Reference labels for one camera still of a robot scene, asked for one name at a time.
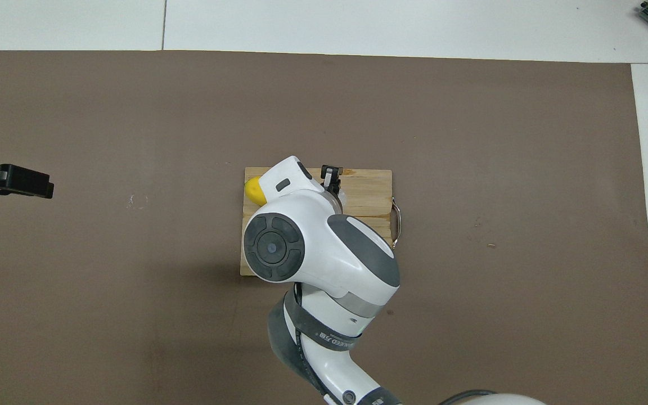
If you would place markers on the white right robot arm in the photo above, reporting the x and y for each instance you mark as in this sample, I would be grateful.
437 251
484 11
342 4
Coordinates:
324 242

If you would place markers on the wooden cutting board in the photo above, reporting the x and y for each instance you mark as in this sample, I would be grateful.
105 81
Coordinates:
369 191

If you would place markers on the brown table mat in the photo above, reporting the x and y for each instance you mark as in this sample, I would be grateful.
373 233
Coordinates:
324 112

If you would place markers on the yellow lemon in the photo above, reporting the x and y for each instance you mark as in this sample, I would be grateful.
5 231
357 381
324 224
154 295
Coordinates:
252 190

